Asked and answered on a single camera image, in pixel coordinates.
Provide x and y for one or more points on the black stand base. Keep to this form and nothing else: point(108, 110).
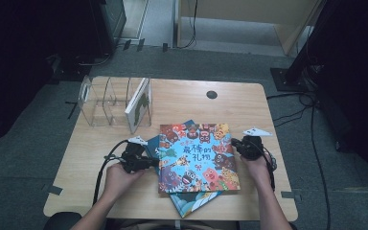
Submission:
point(284, 80)

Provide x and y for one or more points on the person's right hand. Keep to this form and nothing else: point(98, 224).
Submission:
point(257, 171)

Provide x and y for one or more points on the clear acrylic book rack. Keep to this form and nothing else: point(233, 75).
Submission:
point(105, 105)

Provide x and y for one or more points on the colourful monsters picture book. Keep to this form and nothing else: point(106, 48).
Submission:
point(198, 158)

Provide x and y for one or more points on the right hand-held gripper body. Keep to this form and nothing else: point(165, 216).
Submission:
point(252, 148)

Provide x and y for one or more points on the light wooden cabinet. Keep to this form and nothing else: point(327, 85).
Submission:
point(236, 12)

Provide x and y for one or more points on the person's left hand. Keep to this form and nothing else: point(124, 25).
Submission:
point(121, 182)

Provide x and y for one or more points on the black equipment case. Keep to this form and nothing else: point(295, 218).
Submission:
point(108, 25)

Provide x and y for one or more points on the white caterpillar picture book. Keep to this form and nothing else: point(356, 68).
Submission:
point(139, 107)

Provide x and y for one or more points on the black chair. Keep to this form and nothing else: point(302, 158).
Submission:
point(62, 221)

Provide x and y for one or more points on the dark curtain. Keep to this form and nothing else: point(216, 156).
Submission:
point(357, 80)

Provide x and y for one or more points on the black floor tape cross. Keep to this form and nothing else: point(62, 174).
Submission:
point(73, 109)

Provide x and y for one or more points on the blue monster picture book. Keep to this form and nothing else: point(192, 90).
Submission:
point(191, 202)

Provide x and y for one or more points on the black floor tape strip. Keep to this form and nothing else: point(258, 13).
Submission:
point(126, 44)
point(140, 44)
point(165, 47)

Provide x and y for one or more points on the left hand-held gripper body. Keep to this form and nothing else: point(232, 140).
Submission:
point(133, 153)

